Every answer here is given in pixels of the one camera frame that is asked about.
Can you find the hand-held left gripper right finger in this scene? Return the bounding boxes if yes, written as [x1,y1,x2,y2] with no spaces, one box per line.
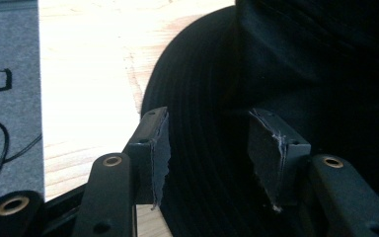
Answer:
[247,108,312,213]

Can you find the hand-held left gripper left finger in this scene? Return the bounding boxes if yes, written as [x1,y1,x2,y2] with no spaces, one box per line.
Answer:
[121,106,172,210]

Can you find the black cap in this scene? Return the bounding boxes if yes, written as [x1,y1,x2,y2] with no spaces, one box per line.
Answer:
[140,0,379,237]

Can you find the grey felt mat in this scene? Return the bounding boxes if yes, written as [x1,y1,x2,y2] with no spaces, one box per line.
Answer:
[0,0,45,211]

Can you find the black cable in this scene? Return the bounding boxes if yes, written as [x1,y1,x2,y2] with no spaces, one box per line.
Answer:
[0,119,43,211]

